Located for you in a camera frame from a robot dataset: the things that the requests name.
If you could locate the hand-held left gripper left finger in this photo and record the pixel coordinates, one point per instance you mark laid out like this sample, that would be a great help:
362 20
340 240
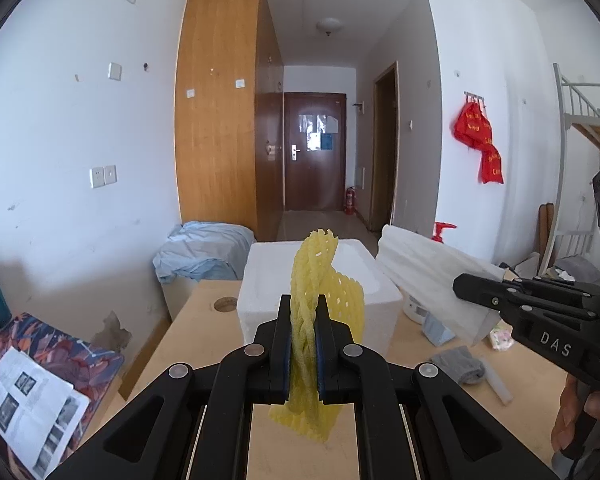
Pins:
289 355

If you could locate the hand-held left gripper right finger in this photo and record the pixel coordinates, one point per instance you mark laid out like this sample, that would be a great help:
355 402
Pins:
320 355

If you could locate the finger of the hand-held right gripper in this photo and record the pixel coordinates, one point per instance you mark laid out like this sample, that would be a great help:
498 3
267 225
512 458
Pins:
480 290
555 286

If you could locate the blue face mask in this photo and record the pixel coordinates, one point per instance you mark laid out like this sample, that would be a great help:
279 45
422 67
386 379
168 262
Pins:
437 332

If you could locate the translucent white plastic strip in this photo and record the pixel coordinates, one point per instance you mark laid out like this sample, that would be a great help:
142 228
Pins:
495 385

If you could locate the white foam box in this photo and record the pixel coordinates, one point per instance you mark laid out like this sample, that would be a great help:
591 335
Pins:
265 280

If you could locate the yellow foam fruit net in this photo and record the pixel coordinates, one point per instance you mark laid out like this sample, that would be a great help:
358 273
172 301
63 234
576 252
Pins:
325 270

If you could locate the person's right hand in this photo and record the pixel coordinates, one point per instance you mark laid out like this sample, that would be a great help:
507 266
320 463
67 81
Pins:
567 410

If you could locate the brown leaning board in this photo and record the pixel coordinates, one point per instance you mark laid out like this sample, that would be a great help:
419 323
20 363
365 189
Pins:
546 235

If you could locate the tissue pack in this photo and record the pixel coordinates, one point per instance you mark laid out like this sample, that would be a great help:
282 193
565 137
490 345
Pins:
502 337

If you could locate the white foam sheet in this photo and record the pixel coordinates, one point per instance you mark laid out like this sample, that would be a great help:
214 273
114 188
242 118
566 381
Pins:
430 270

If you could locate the white round container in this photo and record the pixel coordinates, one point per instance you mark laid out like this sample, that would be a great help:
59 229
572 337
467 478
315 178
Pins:
415 310

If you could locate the white bottle with red pump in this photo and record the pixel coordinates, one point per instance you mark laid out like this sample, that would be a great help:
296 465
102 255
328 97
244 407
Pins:
442 230

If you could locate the grey sock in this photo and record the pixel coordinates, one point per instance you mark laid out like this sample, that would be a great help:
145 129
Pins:
457 365

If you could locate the red cloth bag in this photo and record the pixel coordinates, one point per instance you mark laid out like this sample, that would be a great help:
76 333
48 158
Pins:
491 165
472 125

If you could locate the light blue cloth pile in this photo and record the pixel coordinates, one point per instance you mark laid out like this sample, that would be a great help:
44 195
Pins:
205 245

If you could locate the red fire extinguisher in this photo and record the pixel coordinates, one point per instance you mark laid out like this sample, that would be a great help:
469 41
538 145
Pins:
349 202

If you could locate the dark brown entry door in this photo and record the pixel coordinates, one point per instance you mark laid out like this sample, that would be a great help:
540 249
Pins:
315 180

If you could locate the metal coat hook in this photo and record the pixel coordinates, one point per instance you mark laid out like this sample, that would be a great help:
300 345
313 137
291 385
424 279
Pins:
359 106

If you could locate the patterned blanket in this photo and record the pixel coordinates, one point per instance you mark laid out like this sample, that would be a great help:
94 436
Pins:
55 355

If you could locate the wooden wardrobe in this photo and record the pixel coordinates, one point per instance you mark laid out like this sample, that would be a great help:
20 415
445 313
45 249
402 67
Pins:
215 110

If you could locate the printed paper leaflet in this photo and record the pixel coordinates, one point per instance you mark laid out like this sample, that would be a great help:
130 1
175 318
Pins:
25 410

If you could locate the round ceiling lamp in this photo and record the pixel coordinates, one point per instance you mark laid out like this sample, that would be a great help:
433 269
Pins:
329 25

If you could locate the white metal bunk bed frame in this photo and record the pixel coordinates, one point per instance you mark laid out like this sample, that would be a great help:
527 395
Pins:
562 160

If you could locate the brown side door frame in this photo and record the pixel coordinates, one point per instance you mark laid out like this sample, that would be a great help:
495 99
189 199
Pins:
385 145

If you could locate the wall hook rack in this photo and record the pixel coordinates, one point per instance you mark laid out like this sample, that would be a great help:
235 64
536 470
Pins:
475 96

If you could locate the white wall socket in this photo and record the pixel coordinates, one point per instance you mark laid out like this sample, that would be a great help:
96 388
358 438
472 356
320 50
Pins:
110 175
97 177

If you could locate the white wall switch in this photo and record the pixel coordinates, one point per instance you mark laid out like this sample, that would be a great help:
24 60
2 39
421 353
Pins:
114 71

